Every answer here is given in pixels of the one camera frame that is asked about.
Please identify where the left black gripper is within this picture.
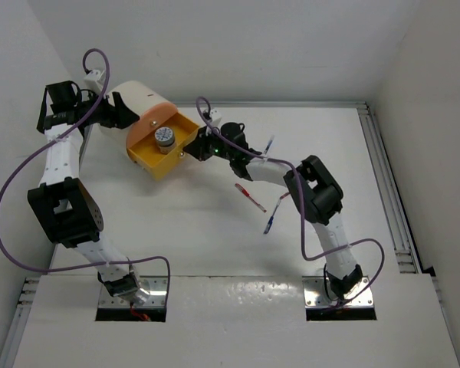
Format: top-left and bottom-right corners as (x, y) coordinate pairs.
(75, 88), (140, 130)

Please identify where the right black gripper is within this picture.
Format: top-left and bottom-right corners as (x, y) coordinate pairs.
(184, 125), (235, 162)

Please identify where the cream drawer cabinet shell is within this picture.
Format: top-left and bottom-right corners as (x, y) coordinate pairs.
(99, 80), (170, 156)

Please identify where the blue white round jar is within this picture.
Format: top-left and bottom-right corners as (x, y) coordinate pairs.
(154, 126), (176, 154)

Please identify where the yellow drawer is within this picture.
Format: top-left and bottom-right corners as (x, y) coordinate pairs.
(126, 112), (199, 180)

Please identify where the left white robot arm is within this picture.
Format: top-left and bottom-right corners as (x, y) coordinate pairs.
(28, 80), (150, 305)

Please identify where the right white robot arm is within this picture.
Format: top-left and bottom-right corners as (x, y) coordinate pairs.
(183, 123), (363, 301)

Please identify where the red pen centre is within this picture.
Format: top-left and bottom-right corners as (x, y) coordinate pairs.
(235, 183), (267, 213)

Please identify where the blue pen near jar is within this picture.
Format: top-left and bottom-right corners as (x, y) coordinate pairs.
(263, 135), (274, 156)

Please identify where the red pen under gripper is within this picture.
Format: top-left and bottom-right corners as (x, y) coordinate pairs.
(279, 192), (290, 200)

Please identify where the blue pen centre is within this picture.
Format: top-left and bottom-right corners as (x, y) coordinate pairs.
(263, 198), (281, 235)

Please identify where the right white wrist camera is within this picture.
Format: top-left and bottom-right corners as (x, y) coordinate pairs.
(202, 108), (222, 127)

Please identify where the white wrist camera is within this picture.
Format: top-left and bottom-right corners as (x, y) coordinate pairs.
(202, 108), (222, 127)
(84, 69), (106, 94)

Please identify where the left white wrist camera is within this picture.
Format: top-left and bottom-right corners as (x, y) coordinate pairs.
(84, 69), (106, 94)

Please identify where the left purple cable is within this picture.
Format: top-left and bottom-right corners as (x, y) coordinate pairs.
(0, 48), (171, 283)

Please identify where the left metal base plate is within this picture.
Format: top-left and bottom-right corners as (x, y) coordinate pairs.
(95, 276), (169, 323)

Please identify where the metal base plate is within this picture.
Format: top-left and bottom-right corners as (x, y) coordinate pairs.
(95, 276), (169, 323)
(302, 276), (376, 322)

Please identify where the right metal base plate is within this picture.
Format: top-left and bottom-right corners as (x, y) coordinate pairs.
(302, 276), (376, 322)

